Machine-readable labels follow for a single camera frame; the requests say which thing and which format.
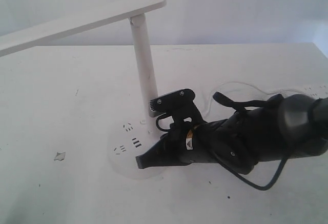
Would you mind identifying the white power strip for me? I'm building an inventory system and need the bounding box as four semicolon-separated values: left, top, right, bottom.
301;84;328;99

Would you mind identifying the black camera cable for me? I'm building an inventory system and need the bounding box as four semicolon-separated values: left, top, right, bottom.
155;115;289;191

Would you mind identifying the white desk lamp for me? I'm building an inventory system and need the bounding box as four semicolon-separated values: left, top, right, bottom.
1;0;167;179

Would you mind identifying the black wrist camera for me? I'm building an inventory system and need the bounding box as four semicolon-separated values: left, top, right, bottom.
149;89;205;132

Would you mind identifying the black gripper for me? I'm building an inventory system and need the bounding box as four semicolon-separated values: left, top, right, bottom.
135;117;256;175

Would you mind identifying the white power cable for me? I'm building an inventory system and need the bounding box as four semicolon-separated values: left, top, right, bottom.
202;80;303;117

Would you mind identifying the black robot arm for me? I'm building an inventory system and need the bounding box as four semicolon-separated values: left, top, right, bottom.
136;91;327;175

